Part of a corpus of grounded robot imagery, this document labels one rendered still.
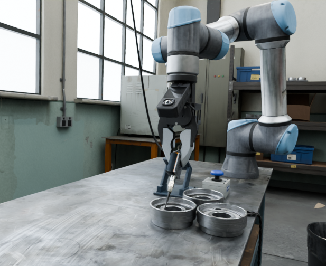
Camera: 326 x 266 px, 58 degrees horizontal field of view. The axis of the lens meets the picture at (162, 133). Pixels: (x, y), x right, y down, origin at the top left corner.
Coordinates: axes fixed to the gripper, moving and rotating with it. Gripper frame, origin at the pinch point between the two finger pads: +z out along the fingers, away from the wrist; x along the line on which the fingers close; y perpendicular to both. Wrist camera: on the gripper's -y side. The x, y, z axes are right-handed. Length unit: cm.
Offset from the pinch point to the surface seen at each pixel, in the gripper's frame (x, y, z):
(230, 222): -14.2, -6.6, 9.8
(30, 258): 13.7, -29.7, 13.0
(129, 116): 131, 210, -6
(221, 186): -6.8, 20.4, 9.6
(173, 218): -2.8, -8.2, 10.5
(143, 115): 114, 210, -7
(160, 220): 0.0, -8.5, 11.3
